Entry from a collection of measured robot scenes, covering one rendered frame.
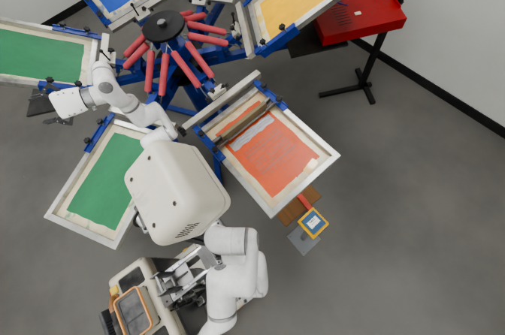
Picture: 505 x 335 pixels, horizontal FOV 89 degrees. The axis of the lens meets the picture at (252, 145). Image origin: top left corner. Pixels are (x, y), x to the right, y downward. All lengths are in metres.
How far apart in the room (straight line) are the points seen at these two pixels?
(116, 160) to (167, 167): 1.50
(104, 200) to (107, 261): 1.15
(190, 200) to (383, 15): 2.05
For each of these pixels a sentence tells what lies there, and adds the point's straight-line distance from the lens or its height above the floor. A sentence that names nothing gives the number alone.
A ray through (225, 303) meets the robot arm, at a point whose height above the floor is 1.71.
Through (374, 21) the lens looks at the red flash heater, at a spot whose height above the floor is 1.10.
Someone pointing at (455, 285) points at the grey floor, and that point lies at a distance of 2.85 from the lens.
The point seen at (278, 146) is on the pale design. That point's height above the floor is 0.96.
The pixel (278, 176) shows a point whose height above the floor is 0.96.
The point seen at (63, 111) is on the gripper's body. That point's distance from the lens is 1.20.
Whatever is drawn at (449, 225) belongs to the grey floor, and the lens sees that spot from 2.91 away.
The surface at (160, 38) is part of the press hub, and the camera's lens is 2.00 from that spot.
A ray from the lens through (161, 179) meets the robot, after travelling 0.57.
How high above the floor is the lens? 2.51
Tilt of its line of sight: 64 degrees down
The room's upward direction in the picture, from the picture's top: 16 degrees counter-clockwise
